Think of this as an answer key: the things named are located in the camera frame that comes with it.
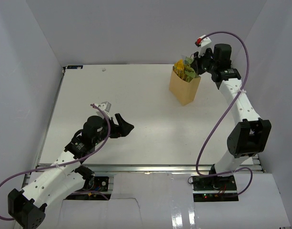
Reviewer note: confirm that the green candy packet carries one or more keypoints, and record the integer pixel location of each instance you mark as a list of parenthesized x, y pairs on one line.
[(188, 70)]

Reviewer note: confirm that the brown paper bag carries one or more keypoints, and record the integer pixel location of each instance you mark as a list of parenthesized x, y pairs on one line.
[(185, 92)]

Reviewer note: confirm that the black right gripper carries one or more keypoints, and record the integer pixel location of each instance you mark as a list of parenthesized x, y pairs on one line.
[(207, 54)]

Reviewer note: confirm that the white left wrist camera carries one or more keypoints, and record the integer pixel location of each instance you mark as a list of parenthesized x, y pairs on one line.
[(105, 108)]

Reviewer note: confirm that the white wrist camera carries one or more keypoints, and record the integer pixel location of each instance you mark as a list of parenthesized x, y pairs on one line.
[(203, 43), (105, 108)]

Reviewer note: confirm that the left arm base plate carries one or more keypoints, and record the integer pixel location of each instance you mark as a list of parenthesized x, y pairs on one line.
[(93, 189)]

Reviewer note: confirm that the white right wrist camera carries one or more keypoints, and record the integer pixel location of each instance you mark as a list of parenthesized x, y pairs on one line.
[(203, 43)]

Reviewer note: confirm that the light green sachet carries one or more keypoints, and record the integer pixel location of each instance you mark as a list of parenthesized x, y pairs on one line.
[(189, 78)]

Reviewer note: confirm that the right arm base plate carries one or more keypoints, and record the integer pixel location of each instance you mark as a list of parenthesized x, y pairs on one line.
[(213, 189)]

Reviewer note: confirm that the aluminium table front rail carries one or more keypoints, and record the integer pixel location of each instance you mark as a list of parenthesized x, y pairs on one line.
[(152, 168)]

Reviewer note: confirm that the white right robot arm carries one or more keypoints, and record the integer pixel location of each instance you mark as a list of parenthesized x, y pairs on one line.
[(251, 132)]

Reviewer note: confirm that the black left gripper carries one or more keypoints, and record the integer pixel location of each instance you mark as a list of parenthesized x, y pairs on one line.
[(122, 130)]

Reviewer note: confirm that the yellow M&M packet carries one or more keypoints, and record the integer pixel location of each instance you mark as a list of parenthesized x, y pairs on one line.
[(177, 70), (181, 65)]

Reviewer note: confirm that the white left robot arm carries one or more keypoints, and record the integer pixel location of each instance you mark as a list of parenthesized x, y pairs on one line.
[(67, 174)]

